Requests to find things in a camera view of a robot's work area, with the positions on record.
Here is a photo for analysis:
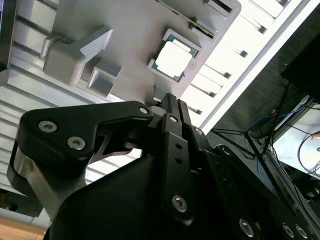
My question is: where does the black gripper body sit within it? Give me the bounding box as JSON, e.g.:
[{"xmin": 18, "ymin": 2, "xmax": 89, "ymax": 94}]
[{"xmin": 43, "ymin": 155, "xmax": 240, "ymax": 240}]

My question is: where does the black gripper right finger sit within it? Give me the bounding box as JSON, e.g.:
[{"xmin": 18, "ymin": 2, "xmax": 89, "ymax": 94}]
[{"xmin": 177, "ymin": 98, "xmax": 317, "ymax": 240}]

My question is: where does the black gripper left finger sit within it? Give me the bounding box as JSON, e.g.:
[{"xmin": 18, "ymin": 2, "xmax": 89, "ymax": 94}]
[{"xmin": 6, "ymin": 92, "xmax": 197, "ymax": 223}]

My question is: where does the silver CPU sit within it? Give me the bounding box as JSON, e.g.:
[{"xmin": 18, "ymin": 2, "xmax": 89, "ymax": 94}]
[{"xmin": 154, "ymin": 37, "xmax": 198, "ymax": 82}]

